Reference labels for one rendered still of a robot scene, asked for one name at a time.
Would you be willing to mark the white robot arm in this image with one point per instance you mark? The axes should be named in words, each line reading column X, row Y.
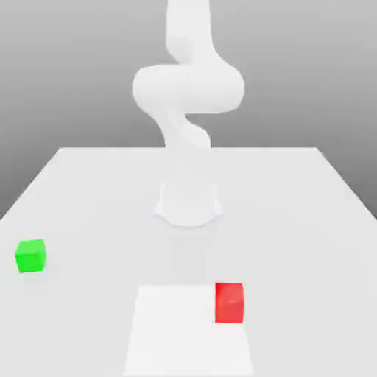
column 188, row 88

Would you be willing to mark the small red cube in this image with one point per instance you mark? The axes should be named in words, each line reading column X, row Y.
column 229, row 303

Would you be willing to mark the small green cube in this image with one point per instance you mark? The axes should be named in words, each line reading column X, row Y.
column 30, row 256

